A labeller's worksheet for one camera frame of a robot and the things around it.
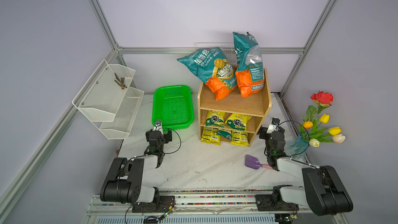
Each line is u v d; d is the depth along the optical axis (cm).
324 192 42
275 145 67
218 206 74
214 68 69
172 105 115
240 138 93
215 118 83
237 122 82
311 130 76
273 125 74
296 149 90
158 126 79
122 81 87
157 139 70
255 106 73
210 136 93
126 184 43
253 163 86
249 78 66
